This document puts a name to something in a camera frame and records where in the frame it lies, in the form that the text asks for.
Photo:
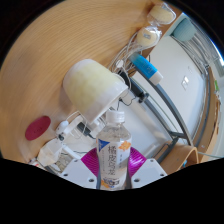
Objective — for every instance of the white tissue pack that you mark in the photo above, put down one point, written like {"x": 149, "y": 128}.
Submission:
{"x": 50, "y": 151}

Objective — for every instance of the flat round red coaster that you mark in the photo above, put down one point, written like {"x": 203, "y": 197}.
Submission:
{"x": 37, "y": 128}

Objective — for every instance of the blue tube with white cap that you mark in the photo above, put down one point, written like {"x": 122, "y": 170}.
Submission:
{"x": 145, "y": 66}

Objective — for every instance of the clear white-capped drink bottle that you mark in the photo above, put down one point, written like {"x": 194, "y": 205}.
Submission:
{"x": 113, "y": 150}

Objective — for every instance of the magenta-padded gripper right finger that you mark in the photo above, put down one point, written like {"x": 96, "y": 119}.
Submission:
{"x": 148, "y": 171}

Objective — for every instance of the wrapped round bun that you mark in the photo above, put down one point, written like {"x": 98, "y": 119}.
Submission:
{"x": 148, "y": 36}
{"x": 162, "y": 14}

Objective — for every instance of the small black charger block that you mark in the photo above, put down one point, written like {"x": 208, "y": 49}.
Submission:
{"x": 85, "y": 129}

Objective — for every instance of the white earbuds case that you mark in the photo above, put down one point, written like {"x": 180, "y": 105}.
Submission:
{"x": 62, "y": 127}

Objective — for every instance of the teal pillow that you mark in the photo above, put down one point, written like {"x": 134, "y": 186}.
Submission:
{"x": 185, "y": 30}

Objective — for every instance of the grey metal desk frame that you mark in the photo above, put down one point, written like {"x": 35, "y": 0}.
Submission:
{"x": 173, "y": 110}

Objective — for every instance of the black upright handheld device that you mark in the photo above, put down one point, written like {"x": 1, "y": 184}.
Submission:
{"x": 142, "y": 96}

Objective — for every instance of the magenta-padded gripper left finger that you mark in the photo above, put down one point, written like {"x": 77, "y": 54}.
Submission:
{"x": 78, "y": 173}

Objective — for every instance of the white wall switch plate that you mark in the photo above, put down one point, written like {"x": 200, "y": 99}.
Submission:
{"x": 185, "y": 82}

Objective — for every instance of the cream plastic cup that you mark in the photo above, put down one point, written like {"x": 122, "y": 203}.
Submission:
{"x": 91, "y": 86}

